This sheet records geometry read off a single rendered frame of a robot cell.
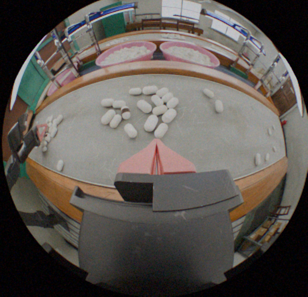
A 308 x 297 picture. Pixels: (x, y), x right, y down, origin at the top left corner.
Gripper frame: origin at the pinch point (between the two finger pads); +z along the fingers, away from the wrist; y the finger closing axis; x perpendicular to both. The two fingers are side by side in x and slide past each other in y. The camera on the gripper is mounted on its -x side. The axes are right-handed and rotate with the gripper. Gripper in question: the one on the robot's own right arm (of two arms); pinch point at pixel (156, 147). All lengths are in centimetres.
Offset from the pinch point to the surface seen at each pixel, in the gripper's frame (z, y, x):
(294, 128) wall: 40, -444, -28
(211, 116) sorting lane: 11.7, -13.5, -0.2
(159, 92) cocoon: 13.9, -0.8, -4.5
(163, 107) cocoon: 10.7, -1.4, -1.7
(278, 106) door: 150, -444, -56
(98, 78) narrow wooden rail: 21.4, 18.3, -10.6
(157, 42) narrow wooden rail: 47, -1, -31
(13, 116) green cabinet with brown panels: -2, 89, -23
